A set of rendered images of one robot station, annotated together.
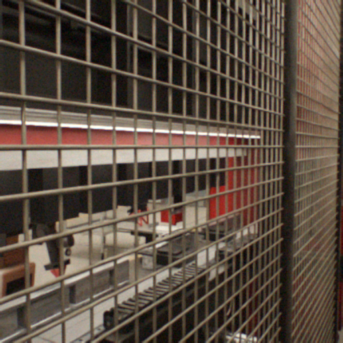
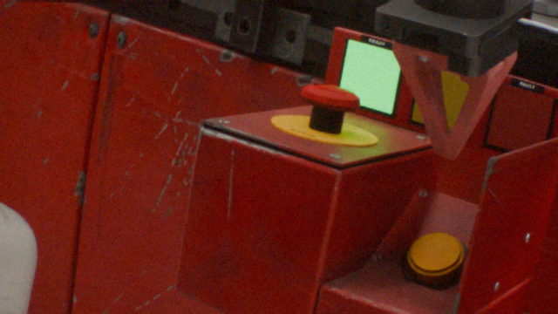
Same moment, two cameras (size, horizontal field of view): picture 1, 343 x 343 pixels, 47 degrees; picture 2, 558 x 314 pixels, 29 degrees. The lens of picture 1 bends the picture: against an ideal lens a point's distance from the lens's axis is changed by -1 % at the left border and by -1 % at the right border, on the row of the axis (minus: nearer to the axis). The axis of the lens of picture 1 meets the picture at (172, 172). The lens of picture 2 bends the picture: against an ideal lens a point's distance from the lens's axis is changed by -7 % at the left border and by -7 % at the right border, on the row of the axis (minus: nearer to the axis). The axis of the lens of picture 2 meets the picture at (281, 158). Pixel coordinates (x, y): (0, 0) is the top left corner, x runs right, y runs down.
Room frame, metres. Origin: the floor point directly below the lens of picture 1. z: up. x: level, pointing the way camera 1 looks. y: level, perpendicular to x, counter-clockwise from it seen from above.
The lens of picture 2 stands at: (1.68, 1.17, 0.93)
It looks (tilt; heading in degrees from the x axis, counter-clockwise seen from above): 13 degrees down; 283
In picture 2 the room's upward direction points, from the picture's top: 11 degrees clockwise
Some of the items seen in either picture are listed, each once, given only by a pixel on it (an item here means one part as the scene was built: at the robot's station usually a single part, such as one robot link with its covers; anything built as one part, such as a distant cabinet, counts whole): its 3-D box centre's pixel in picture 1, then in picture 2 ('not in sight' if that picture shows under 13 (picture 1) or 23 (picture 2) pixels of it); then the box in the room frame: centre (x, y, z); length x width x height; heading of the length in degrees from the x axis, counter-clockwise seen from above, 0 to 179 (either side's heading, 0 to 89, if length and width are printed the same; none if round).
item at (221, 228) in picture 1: (205, 231); not in sight; (1.81, -0.15, 1.01); 0.26 x 0.12 x 0.05; 60
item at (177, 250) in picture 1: (156, 252); not in sight; (1.45, 0.06, 1.01); 0.26 x 0.12 x 0.05; 60
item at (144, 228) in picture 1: (151, 228); not in sight; (1.96, 0.11, 1.00); 0.26 x 0.18 x 0.01; 60
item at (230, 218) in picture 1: (222, 226); not in sight; (2.36, -0.30, 0.92); 0.50 x 0.06 x 0.10; 150
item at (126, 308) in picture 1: (165, 291); not in sight; (1.02, 0.02, 1.02); 0.44 x 0.06 x 0.04; 150
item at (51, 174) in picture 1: (52, 193); not in sight; (1.22, 0.37, 1.26); 0.15 x 0.09 x 0.17; 150
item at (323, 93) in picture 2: not in sight; (328, 113); (1.82, 0.44, 0.79); 0.04 x 0.04 x 0.04
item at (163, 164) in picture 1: (156, 179); not in sight; (1.74, 0.07, 1.26); 0.15 x 0.09 x 0.17; 150
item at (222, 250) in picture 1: (241, 245); not in sight; (1.51, -0.26, 1.02); 0.37 x 0.06 x 0.04; 150
